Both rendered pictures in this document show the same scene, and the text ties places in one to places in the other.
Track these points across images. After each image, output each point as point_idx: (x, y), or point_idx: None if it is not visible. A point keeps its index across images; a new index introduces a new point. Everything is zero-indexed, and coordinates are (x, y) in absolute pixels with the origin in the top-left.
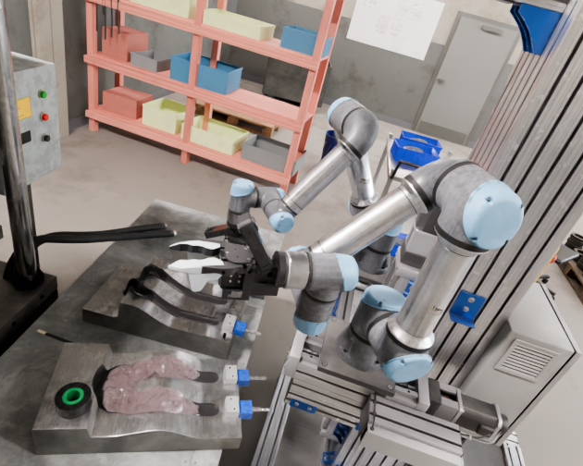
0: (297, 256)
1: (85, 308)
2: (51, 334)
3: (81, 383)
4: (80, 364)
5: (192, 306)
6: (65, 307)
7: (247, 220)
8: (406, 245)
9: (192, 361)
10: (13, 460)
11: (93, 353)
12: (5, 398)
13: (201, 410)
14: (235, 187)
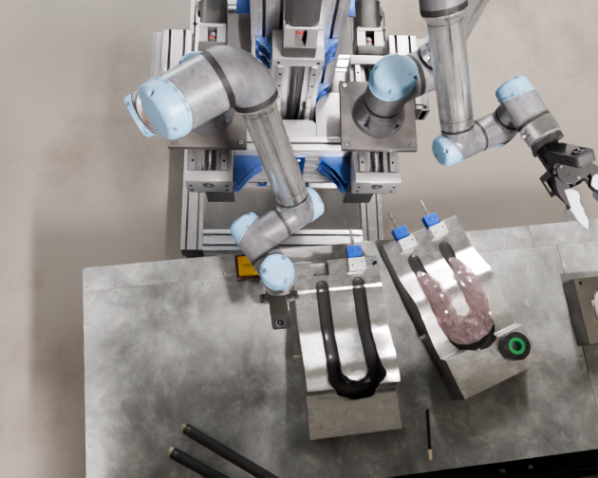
0: (550, 122)
1: (400, 425)
2: (428, 443)
3: (504, 347)
4: (478, 369)
5: (345, 316)
6: (388, 459)
7: (593, 153)
8: (306, 45)
9: (410, 283)
10: (536, 376)
11: (462, 366)
12: (502, 424)
13: (448, 256)
14: (291, 277)
